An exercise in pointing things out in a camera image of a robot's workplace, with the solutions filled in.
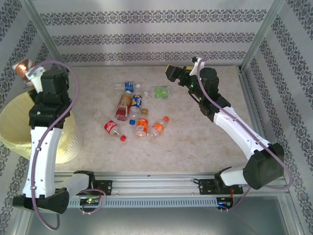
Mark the cream plastic bin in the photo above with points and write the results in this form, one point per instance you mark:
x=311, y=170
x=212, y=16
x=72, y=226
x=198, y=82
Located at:
x=14, y=117

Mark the aluminium frame post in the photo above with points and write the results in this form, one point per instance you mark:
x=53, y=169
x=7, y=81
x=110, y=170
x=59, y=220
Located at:
x=264, y=29
x=41, y=24

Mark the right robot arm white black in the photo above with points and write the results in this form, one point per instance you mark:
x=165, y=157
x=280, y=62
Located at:
x=234, y=129

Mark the orange cap plastic bottle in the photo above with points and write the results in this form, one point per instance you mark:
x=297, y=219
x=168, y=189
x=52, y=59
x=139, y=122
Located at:
x=157, y=127

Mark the brown label plastic bottle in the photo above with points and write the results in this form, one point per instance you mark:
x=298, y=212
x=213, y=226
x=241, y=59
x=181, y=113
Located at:
x=23, y=68

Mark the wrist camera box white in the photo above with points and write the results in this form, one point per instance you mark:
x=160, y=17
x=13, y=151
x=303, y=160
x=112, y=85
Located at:
x=196, y=64
x=36, y=78

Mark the blue yellow label bottle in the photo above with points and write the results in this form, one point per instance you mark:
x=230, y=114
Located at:
x=137, y=101

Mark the green label white cap bottle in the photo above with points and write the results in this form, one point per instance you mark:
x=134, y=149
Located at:
x=160, y=92

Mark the blue bottle cap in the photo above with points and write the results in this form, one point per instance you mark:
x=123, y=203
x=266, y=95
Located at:
x=132, y=122

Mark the yellow plastic bin bag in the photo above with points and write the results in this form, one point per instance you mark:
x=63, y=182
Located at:
x=12, y=147

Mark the Coca-Cola bottle red label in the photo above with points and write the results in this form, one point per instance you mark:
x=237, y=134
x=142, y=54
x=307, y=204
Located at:
x=110, y=126

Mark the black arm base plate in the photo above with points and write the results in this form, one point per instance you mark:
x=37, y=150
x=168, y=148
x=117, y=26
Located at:
x=206, y=187
x=105, y=187

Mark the aluminium side rail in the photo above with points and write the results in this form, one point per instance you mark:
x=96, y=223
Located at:
x=249, y=98

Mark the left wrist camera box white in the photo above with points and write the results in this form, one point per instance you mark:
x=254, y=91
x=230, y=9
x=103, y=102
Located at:
x=36, y=78

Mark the small controller board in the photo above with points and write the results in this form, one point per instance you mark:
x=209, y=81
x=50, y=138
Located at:
x=223, y=203
x=90, y=201

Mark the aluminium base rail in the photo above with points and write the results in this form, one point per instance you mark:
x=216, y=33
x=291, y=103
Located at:
x=156, y=183

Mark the small bottle tan cap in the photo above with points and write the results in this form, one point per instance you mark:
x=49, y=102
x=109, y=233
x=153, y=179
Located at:
x=144, y=111

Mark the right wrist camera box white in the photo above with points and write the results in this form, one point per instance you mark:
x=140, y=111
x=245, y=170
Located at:
x=196, y=64

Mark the crumpled clear plastic piece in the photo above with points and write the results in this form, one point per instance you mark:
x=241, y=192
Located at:
x=98, y=113

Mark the clear bottle blue label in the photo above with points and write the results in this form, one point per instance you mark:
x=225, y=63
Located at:
x=128, y=86

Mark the orange label plastic bottle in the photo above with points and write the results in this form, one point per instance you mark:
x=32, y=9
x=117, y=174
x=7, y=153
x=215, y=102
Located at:
x=141, y=124

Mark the grey metal base panel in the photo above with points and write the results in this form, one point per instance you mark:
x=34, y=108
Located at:
x=156, y=222

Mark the red tea bottle white cap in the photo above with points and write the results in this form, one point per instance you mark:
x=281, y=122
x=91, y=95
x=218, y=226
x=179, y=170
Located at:
x=123, y=105

